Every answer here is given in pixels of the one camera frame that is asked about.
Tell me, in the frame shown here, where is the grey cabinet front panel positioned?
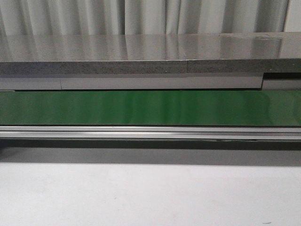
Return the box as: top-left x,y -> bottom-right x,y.
0,73 -> 301,90

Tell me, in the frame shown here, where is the grey stone countertop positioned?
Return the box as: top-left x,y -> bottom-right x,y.
0,32 -> 301,75

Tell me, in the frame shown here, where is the aluminium conveyor side rail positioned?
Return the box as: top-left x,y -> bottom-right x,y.
0,126 -> 301,140

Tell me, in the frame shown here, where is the green conveyor belt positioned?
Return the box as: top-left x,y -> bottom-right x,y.
0,90 -> 301,127

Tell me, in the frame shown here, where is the white pleated curtain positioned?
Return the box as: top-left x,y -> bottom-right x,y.
0,0 -> 301,35

